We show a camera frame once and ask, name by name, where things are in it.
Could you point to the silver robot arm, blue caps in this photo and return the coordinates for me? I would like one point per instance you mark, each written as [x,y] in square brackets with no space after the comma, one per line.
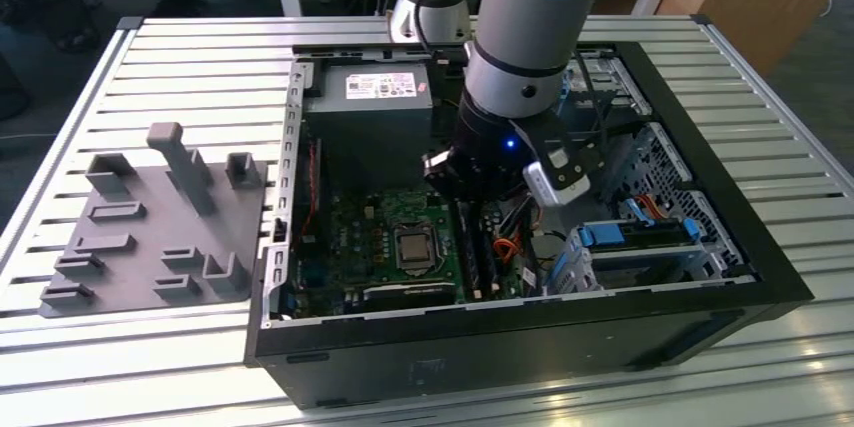
[527,37]

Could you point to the grey power supply unit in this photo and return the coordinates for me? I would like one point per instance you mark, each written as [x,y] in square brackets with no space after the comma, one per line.
[367,137]

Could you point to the CPU socket with silver CPU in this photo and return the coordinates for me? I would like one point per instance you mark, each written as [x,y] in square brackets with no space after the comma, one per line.
[414,248]

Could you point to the green motherboard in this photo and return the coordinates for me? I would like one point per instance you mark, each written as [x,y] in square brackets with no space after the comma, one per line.
[360,227]

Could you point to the blue disk carrier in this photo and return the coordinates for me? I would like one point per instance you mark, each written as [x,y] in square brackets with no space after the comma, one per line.
[603,236]

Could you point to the metal drive cage, blue clips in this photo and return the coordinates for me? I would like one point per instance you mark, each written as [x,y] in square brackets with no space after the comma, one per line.
[616,82]

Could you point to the black graphics card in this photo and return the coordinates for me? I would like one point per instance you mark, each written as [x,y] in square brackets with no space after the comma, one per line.
[410,293]

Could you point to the metal disk bay cage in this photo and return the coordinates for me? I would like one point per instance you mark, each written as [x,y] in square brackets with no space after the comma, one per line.
[640,267]

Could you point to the black PC case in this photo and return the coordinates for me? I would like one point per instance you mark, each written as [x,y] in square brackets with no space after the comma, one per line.
[507,347]

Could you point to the grey parts rack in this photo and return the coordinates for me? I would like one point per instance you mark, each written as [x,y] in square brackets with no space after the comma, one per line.
[153,247]

